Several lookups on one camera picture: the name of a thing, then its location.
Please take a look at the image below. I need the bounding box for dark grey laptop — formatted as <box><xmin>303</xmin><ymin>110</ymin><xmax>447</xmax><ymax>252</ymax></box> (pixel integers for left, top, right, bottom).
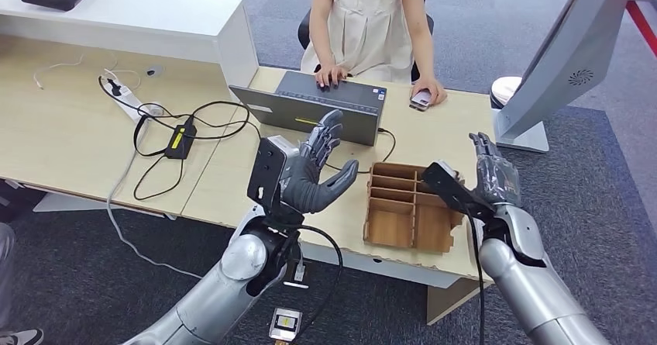
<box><xmin>229</xmin><ymin>71</ymin><xmax>389</xmax><ymax>148</ymax></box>

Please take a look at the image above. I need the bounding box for white power strip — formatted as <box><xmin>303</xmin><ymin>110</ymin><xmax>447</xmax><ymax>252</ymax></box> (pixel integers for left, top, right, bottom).
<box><xmin>101</xmin><ymin>75</ymin><xmax>165</xmax><ymax>124</ymax></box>

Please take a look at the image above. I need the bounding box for small floor device yellow label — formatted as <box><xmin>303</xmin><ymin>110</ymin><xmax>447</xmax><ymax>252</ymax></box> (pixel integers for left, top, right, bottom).
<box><xmin>269</xmin><ymin>308</ymin><xmax>303</xmax><ymax>345</ymax></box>

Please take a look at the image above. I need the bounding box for person's left hand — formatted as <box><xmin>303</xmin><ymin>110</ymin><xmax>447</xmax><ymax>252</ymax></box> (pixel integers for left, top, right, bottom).
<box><xmin>410</xmin><ymin>75</ymin><xmax>449</xmax><ymax>106</ymax></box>

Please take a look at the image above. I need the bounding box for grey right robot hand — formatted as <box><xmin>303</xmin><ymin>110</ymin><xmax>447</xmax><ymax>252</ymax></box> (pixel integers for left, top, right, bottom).
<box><xmin>468</xmin><ymin>132</ymin><xmax>522</xmax><ymax>208</ymax></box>

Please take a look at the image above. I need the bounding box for pink smartphone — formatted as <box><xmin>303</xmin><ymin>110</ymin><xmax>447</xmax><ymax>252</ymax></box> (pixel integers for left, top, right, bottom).
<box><xmin>408</xmin><ymin>88</ymin><xmax>434</xmax><ymax>112</ymax></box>

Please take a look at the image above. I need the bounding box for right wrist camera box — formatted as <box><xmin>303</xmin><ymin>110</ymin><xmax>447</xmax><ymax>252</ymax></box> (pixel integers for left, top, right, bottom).
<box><xmin>421</xmin><ymin>160</ymin><xmax>497</xmax><ymax>219</ymax></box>

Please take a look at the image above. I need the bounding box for person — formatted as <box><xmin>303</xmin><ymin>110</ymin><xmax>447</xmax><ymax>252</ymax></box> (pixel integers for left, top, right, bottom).
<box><xmin>300</xmin><ymin>0</ymin><xmax>449</xmax><ymax>106</ymax></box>

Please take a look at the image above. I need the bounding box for wooden compartment organizer box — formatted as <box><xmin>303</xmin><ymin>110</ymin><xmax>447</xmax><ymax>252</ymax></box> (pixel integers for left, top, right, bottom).
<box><xmin>363</xmin><ymin>161</ymin><xmax>466</xmax><ymax>255</ymax></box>

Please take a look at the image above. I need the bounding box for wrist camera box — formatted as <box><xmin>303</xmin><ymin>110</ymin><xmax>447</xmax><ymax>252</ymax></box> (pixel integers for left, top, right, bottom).
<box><xmin>246</xmin><ymin>135</ymin><xmax>302</xmax><ymax>216</ymax></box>
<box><xmin>421</xmin><ymin>160</ymin><xmax>497</xmax><ymax>219</ymax></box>

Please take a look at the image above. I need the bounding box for red pole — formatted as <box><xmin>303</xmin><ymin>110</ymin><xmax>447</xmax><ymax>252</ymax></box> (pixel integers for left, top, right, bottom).
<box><xmin>624</xmin><ymin>1</ymin><xmax>657</xmax><ymax>59</ymax></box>

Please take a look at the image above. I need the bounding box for black right camera cable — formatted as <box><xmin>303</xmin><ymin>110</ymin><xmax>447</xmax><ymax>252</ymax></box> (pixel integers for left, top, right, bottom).
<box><xmin>456</xmin><ymin>198</ymin><xmax>487</xmax><ymax>345</ymax></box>

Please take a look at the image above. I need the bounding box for thick grey power strip cable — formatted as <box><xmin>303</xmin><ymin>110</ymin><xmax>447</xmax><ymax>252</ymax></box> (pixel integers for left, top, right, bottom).
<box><xmin>106</xmin><ymin>118</ymin><xmax>202</xmax><ymax>281</ymax></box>

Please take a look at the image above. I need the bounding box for black power adapter yellow label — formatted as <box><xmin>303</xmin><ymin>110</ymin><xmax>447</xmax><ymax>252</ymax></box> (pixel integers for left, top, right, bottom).
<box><xmin>163</xmin><ymin>120</ymin><xmax>198</xmax><ymax>160</ymax></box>

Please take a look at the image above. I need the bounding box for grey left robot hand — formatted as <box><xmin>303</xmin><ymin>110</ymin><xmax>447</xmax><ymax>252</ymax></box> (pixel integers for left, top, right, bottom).
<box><xmin>280</xmin><ymin>109</ymin><xmax>359</xmax><ymax>216</ymax></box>

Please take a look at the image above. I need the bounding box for black mains cable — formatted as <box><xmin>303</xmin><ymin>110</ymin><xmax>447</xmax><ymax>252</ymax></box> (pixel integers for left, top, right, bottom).
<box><xmin>98</xmin><ymin>77</ymin><xmax>196</xmax><ymax>202</ymax></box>

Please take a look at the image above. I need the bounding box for black camera cable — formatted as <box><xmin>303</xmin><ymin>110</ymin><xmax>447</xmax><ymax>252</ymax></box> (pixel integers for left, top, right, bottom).
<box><xmin>456</xmin><ymin>198</ymin><xmax>487</xmax><ymax>345</ymax></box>
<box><xmin>296</xmin><ymin>224</ymin><xmax>344</xmax><ymax>340</ymax></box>

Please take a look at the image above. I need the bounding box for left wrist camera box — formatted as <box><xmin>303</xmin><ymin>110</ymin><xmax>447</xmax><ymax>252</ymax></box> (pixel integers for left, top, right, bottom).
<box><xmin>246</xmin><ymin>135</ymin><xmax>302</xmax><ymax>216</ymax></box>

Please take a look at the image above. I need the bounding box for grey kiosk monitor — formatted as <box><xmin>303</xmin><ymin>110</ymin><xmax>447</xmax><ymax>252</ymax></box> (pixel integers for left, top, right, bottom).
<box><xmin>492</xmin><ymin>0</ymin><xmax>657</xmax><ymax>154</ymax></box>

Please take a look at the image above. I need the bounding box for white counter shelf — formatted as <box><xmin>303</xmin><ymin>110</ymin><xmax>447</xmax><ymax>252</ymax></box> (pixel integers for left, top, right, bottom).
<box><xmin>0</xmin><ymin>0</ymin><xmax>260</xmax><ymax>90</ymax></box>

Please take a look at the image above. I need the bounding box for person's right hand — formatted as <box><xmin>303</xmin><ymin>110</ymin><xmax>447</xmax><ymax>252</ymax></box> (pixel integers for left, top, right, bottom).
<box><xmin>314</xmin><ymin>64</ymin><xmax>350</xmax><ymax>89</ymax></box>

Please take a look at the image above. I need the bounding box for black left camera cable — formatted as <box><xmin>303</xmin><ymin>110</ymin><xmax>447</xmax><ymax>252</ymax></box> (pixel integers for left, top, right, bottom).
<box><xmin>296</xmin><ymin>224</ymin><xmax>344</xmax><ymax>340</ymax></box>

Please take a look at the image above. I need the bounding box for thin white cable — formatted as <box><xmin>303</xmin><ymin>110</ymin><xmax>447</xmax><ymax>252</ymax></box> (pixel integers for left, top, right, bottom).
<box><xmin>104</xmin><ymin>67</ymin><xmax>143</xmax><ymax>92</ymax></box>
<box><xmin>33</xmin><ymin>53</ymin><xmax>86</xmax><ymax>91</ymax></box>

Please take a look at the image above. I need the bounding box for bystander's leg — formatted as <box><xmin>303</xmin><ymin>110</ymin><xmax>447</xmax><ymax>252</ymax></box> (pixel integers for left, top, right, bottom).
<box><xmin>0</xmin><ymin>222</ymin><xmax>45</xmax><ymax>345</ymax></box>

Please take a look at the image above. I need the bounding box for white hanging cable connector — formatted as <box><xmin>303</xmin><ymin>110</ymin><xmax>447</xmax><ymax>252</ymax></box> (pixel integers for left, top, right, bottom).
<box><xmin>283</xmin><ymin>260</ymin><xmax>310</xmax><ymax>291</ymax></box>

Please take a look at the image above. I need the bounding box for black laptop charger cable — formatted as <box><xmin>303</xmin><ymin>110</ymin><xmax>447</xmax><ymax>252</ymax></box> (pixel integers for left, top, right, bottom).
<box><xmin>169</xmin><ymin>101</ymin><xmax>397</xmax><ymax>176</ymax></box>

